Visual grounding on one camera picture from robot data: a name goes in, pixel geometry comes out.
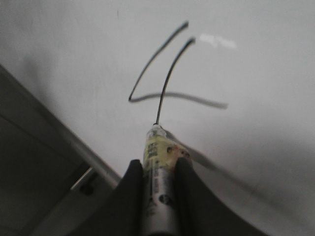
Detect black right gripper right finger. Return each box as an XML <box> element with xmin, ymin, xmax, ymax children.
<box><xmin>175</xmin><ymin>157</ymin><xmax>266</xmax><ymax>236</ymax></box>

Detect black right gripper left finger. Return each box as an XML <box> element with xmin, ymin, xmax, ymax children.
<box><xmin>73</xmin><ymin>159</ymin><xmax>143</xmax><ymax>236</ymax></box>

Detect white black whiteboard marker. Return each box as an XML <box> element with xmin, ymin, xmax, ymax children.
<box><xmin>140</xmin><ymin>123</ymin><xmax>191</xmax><ymax>236</ymax></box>

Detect grey aluminium whiteboard tray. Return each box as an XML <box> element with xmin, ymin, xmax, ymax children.
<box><xmin>0</xmin><ymin>66</ymin><xmax>121</xmax><ymax>188</ymax></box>

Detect white glossy whiteboard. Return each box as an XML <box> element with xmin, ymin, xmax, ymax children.
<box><xmin>0</xmin><ymin>0</ymin><xmax>315</xmax><ymax>236</ymax></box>

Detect grey metal stand leg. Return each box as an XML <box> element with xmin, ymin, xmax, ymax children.
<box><xmin>70</xmin><ymin>167</ymin><xmax>98</xmax><ymax>196</ymax></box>

